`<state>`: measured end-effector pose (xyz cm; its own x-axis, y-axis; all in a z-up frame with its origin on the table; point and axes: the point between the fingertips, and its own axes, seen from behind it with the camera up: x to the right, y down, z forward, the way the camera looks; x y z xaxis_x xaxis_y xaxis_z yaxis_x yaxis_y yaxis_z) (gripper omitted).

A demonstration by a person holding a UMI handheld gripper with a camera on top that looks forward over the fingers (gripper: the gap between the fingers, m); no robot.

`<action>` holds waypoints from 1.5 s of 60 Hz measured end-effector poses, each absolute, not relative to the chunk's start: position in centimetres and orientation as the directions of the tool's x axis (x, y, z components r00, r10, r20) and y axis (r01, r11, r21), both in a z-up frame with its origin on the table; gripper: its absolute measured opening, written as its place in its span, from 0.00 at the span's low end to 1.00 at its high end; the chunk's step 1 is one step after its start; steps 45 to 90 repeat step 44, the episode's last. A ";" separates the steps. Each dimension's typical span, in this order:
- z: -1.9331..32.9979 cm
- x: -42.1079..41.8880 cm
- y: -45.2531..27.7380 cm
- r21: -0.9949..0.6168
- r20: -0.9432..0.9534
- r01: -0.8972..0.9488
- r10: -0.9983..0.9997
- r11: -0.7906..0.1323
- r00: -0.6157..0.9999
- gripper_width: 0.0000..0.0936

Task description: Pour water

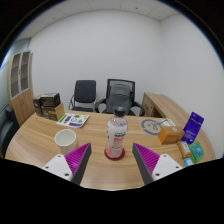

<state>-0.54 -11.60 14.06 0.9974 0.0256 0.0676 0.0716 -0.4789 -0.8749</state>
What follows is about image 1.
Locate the black sofa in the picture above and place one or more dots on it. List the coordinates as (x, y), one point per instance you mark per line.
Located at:
(7, 133)

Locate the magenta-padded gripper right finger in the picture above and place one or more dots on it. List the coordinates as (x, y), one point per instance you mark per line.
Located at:
(150, 160)

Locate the green flat box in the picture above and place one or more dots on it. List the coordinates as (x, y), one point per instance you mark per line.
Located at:
(197, 151)

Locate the white patterned cup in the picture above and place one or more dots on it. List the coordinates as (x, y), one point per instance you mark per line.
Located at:
(66, 141)

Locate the flat round red coaster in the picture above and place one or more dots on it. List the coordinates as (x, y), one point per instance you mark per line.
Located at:
(115, 158)

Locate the purple standing sign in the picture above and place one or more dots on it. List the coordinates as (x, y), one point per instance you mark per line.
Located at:
(192, 128)

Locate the wooden glass-door cabinet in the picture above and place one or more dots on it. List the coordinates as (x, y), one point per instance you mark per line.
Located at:
(21, 103)

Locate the dark box with kraft side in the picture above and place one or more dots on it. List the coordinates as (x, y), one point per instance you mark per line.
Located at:
(55, 112)

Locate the black office chair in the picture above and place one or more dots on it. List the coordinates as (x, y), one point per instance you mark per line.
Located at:
(85, 91)

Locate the clear black-capped drink bottle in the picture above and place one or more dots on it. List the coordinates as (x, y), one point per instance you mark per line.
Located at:
(116, 133)

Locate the yellow snack pack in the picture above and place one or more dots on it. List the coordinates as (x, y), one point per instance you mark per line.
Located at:
(184, 149)

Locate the wooden side desk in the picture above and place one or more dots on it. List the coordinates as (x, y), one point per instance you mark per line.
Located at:
(163, 103)

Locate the white printed sticker sheet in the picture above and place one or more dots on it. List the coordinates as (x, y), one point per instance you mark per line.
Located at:
(73, 120)

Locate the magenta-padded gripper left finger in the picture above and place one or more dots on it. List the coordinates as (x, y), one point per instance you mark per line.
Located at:
(75, 160)

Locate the small blue pack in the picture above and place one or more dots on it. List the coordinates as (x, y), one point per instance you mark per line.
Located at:
(188, 162)

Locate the dark brown cardboard box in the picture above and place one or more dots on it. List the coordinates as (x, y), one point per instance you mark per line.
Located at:
(37, 106)

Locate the grey mesh office chair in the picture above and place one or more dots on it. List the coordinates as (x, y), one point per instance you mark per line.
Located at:
(119, 96)

